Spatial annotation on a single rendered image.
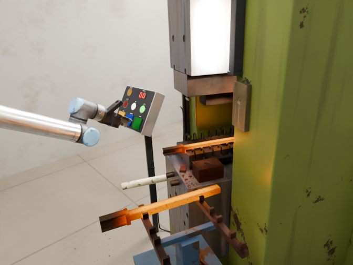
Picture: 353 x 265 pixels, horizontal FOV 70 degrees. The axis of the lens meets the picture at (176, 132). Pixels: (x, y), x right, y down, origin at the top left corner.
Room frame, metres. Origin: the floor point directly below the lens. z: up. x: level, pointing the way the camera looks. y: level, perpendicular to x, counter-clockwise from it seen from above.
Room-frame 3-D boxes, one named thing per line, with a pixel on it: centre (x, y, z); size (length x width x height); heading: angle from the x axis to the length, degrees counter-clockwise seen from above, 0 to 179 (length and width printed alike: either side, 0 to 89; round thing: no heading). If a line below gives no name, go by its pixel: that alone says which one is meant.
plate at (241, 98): (0.89, -0.24, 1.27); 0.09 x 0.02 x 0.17; 16
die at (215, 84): (1.21, -0.23, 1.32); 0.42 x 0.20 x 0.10; 106
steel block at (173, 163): (1.16, -0.25, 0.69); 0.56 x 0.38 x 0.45; 106
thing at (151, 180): (1.46, 0.16, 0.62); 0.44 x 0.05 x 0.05; 106
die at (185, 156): (1.21, -0.23, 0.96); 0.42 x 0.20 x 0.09; 106
